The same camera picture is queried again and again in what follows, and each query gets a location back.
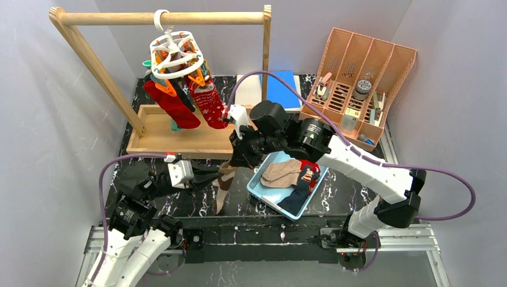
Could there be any red santa hanging sock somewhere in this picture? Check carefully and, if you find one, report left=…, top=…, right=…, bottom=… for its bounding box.
left=185, top=77, right=228, bottom=129

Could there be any teal hanging sock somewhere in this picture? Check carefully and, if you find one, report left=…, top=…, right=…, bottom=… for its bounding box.
left=171, top=121, right=181, bottom=132

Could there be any grey round tin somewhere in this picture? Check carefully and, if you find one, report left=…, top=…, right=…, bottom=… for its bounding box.
left=352, top=80, right=372, bottom=100

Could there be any navy hanging sock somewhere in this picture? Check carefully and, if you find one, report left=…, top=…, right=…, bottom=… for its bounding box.
left=170, top=79, right=196, bottom=112

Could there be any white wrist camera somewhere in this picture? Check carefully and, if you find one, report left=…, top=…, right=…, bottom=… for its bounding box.
left=222, top=105, right=251, bottom=140
left=164, top=152, right=194, bottom=189

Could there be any white sock hanger with clips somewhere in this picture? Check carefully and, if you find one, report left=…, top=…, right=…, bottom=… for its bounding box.
left=149, top=10, right=209, bottom=87

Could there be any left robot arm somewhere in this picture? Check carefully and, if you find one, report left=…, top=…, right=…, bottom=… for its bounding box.
left=83, top=153, right=225, bottom=286

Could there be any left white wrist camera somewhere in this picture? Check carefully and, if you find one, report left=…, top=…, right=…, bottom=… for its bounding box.
left=164, top=152, right=194, bottom=189

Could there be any stapler in organizer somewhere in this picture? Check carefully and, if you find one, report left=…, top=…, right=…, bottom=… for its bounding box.
left=314, top=72, right=332, bottom=100

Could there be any navy sock in basket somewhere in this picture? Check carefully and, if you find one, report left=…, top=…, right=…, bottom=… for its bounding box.
left=277, top=182, right=311, bottom=216

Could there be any metal base rail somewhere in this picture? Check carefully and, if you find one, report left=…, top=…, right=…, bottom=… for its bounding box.
left=75, top=221, right=441, bottom=287

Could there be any blue folder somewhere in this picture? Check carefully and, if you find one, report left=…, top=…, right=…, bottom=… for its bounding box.
left=266, top=71, right=302, bottom=112

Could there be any white board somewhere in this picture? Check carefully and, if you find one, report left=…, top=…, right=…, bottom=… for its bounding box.
left=234, top=75, right=301, bottom=106

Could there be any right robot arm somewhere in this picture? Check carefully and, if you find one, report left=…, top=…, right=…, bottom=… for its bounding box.
left=224, top=100, right=426, bottom=244

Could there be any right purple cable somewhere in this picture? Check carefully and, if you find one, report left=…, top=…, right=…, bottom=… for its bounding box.
left=227, top=70, right=477, bottom=222

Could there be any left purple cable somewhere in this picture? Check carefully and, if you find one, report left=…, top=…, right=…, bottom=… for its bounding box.
left=85, top=153, right=169, bottom=287

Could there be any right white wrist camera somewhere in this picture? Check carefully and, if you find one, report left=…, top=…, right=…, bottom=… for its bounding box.
left=222, top=105, right=251, bottom=140

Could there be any brown striped sock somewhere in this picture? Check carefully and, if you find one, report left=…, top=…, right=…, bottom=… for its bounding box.
left=212, top=160, right=237, bottom=215

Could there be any purple cable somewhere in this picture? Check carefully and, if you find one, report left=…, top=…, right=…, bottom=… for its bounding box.
left=227, top=70, right=477, bottom=222
left=85, top=153, right=169, bottom=287

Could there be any white small box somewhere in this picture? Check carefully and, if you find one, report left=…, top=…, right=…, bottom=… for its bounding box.
left=339, top=108, right=361, bottom=134

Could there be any wooden clothes rack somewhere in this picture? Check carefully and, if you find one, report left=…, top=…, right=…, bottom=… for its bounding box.
left=49, top=5, right=271, bottom=160

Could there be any long red hanging sock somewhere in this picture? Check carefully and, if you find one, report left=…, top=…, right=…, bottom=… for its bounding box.
left=143, top=80, right=200, bottom=129

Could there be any light blue plastic basket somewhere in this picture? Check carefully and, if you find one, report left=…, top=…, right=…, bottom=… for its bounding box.
left=247, top=151, right=329, bottom=221

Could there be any pink desk file organizer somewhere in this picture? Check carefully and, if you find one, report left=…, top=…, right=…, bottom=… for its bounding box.
left=300, top=28, right=417, bottom=151

